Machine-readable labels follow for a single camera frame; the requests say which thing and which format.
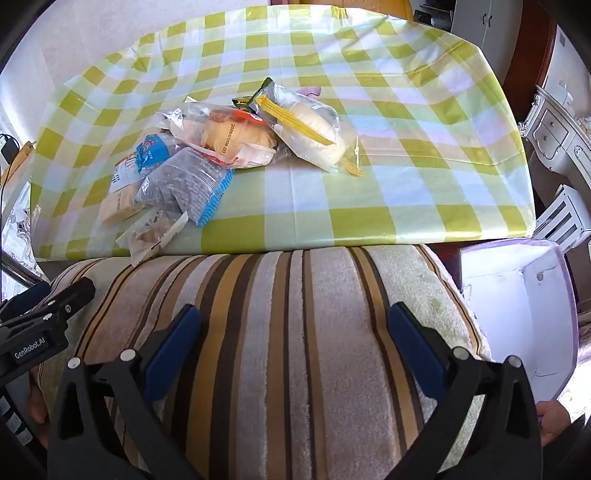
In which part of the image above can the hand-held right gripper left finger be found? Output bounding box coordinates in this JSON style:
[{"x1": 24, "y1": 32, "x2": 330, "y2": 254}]
[{"x1": 47, "y1": 304, "x2": 204, "y2": 480}]

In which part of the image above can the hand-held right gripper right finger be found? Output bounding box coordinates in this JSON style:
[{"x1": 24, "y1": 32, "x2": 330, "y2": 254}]
[{"x1": 387, "y1": 302, "x2": 542, "y2": 480}]

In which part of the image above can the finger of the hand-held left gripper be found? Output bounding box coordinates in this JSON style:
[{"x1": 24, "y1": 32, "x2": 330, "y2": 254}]
[
  {"x1": 0, "y1": 281, "x2": 51, "y2": 320},
  {"x1": 28, "y1": 277, "x2": 96, "y2": 324}
]

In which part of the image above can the white box purple rim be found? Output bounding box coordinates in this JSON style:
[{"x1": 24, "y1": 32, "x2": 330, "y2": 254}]
[{"x1": 459, "y1": 237, "x2": 580, "y2": 402}]

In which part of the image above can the beige snack packet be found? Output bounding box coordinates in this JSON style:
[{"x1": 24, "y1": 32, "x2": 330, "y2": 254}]
[{"x1": 99, "y1": 189, "x2": 145, "y2": 227}]

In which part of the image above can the blue white snack packet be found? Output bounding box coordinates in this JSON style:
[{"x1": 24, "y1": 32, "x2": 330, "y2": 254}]
[{"x1": 110, "y1": 134, "x2": 185, "y2": 195}]

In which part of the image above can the grey seed packet blue edge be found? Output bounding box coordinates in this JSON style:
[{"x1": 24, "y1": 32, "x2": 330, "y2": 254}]
[{"x1": 134, "y1": 147, "x2": 234, "y2": 227}]

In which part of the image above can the bread bag orange label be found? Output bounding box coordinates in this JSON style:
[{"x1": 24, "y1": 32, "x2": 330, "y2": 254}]
[{"x1": 159, "y1": 102, "x2": 280, "y2": 171}]

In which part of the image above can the bread bag yellow stripe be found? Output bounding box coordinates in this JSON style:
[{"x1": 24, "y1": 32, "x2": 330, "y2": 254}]
[{"x1": 252, "y1": 78, "x2": 365, "y2": 177}]

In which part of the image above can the person's left hand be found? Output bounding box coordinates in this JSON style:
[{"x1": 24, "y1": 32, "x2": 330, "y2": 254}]
[{"x1": 27, "y1": 369, "x2": 49, "y2": 448}]

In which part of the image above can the person's right hand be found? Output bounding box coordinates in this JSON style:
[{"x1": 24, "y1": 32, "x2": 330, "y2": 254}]
[{"x1": 537, "y1": 401, "x2": 575, "y2": 446}]

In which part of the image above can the white lace cloth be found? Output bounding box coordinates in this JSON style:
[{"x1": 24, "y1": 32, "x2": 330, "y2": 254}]
[{"x1": 0, "y1": 203, "x2": 44, "y2": 273}]

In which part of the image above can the clear packet brown snack bar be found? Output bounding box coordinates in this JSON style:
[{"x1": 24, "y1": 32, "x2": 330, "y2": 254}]
[{"x1": 115, "y1": 210, "x2": 190, "y2": 267}]

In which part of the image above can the striped plush cushion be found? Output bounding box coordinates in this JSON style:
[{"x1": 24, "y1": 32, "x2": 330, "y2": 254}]
[{"x1": 30, "y1": 244, "x2": 490, "y2": 480}]

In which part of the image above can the green checked plastic tablecloth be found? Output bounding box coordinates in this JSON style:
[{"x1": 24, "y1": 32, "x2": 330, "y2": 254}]
[{"x1": 28, "y1": 4, "x2": 536, "y2": 261}]

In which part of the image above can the white slatted chair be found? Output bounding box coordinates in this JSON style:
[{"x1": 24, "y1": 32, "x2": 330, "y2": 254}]
[{"x1": 533, "y1": 185, "x2": 591, "y2": 254}]

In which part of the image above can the small green yellow packet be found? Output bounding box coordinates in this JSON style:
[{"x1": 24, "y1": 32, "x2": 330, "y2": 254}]
[{"x1": 232, "y1": 78, "x2": 274, "y2": 114}]

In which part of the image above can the white ornate dresser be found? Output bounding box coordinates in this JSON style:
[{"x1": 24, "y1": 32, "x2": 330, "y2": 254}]
[{"x1": 519, "y1": 83, "x2": 591, "y2": 185}]

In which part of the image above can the white wardrobe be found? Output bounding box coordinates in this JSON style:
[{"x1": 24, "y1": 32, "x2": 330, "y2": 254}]
[{"x1": 450, "y1": 0, "x2": 543, "y2": 51}]

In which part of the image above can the yellow leather sofa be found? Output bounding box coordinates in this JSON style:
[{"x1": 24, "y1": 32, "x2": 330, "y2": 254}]
[{"x1": 295, "y1": 0, "x2": 414, "y2": 21}]

